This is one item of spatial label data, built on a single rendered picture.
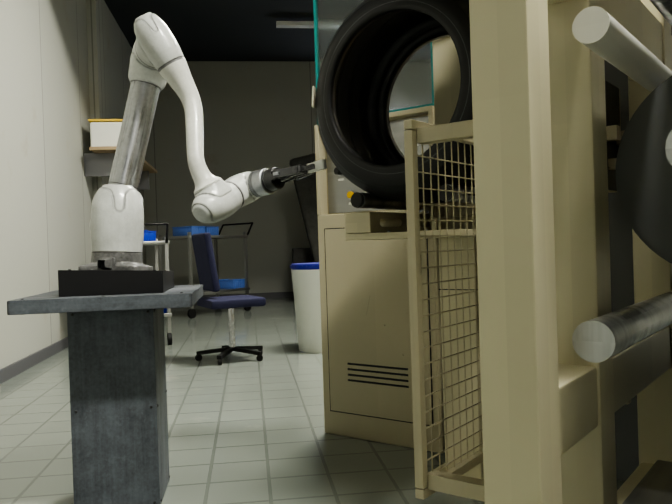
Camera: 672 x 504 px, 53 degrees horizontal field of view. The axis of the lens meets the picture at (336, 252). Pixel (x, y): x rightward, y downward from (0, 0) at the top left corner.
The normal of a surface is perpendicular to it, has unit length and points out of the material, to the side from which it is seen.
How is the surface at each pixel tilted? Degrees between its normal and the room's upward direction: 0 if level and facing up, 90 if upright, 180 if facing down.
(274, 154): 90
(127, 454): 90
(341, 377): 90
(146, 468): 90
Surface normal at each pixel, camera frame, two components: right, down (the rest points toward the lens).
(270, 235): 0.13, 0.00
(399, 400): -0.60, 0.03
